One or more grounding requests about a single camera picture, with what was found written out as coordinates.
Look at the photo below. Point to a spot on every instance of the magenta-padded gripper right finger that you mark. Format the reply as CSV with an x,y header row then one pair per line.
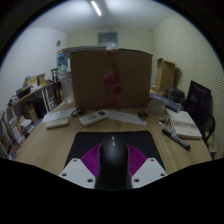
x,y
148,171

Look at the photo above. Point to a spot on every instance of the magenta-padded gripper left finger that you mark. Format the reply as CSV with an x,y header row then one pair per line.
x,y
78,171

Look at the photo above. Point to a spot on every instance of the black computer mouse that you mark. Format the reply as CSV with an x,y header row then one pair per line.
x,y
113,160

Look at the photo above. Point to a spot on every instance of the black mouse pad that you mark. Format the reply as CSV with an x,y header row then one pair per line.
x,y
85,140

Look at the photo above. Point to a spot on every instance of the black marker pen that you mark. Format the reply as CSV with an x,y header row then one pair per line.
x,y
176,139

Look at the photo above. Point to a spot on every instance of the plain white remote control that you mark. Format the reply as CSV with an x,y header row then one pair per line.
x,y
57,123

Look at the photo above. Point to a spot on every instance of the black binder clip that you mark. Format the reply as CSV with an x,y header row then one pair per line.
x,y
143,115

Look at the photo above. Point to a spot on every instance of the white book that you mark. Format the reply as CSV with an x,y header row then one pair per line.
x,y
185,125

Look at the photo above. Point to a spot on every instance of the small clear plastic container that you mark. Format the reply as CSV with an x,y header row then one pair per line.
x,y
156,106

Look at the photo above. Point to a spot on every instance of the blue book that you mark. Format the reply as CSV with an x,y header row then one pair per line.
x,y
170,102

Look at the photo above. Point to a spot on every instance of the wooden shelf unit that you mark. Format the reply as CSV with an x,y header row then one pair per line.
x,y
23,110

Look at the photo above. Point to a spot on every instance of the black office chair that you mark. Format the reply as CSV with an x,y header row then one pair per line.
x,y
198,103

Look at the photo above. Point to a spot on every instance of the tall clear plastic jar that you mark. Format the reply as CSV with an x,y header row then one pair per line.
x,y
66,87

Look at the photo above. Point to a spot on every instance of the large taped cardboard box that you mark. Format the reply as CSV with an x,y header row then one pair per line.
x,y
90,80

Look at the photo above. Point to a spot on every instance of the open tall cardboard box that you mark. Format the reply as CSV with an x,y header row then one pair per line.
x,y
165,75

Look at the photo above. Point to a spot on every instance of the ceiling tube light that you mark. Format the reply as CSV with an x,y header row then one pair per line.
x,y
96,8

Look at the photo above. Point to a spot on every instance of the round wall clock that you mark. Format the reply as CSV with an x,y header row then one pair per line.
x,y
58,43

